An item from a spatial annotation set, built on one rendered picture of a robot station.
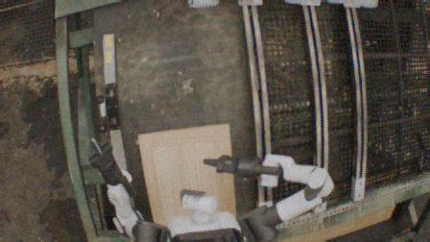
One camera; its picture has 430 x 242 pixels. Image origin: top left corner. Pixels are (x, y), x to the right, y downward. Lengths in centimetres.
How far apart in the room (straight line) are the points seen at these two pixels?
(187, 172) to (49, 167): 187
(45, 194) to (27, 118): 87
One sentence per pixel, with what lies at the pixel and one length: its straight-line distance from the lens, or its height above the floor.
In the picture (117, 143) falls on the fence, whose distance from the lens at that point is 272.
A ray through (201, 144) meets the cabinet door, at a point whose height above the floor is 125.
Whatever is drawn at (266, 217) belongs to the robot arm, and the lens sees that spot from 237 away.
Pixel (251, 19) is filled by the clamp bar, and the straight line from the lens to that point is 267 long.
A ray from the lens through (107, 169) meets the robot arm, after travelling 234.
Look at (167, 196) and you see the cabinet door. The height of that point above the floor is 106.
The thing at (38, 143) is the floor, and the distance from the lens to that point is 465.
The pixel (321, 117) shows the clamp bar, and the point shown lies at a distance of 284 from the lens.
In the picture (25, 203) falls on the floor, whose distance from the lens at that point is 429.
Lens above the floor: 329
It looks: 45 degrees down
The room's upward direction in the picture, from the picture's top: straight up
